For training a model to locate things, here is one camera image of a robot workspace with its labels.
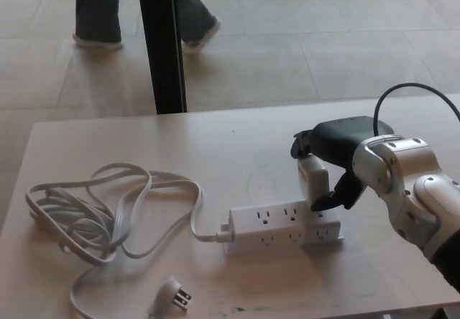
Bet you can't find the white charger plug adapter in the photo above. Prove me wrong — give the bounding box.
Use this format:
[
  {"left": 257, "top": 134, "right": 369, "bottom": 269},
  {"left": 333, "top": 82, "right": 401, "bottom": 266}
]
[{"left": 296, "top": 154, "right": 330, "bottom": 208}]

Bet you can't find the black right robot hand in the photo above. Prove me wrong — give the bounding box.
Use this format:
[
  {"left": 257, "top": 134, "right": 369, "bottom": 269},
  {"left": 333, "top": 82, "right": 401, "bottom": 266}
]
[{"left": 290, "top": 116, "right": 395, "bottom": 212}]

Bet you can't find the white angled wall plug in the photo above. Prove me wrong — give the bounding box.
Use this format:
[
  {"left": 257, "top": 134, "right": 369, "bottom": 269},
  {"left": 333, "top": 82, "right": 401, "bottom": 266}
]
[{"left": 147, "top": 276, "right": 191, "bottom": 317}]

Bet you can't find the white power strip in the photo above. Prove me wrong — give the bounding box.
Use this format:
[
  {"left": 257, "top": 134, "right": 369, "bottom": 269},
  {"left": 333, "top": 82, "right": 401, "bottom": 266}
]
[{"left": 221, "top": 200, "right": 345, "bottom": 257}]

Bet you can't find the white flat power cord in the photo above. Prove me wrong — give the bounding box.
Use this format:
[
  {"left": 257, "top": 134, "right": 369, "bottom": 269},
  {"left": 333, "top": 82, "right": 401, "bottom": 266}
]
[{"left": 24, "top": 163, "right": 229, "bottom": 319}]

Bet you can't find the person leg in dark trousers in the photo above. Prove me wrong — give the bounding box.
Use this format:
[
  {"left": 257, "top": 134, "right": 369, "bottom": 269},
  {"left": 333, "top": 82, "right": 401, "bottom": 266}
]
[
  {"left": 72, "top": 0, "right": 124, "bottom": 50},
  {"left": 171, "top": 0, "right": 222, "bottom": 53}
]

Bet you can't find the black vertical window post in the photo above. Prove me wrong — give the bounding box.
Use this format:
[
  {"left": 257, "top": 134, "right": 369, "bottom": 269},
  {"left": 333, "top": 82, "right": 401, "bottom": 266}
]
[{"left": 134, "top": 0, "right": 188, "bottom": 115}]

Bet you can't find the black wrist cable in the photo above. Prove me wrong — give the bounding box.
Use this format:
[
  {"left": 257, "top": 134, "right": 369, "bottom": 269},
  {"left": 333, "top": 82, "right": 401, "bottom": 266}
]
[{"left": 372, "top": 83, "right": 460, "bottom": 137}]

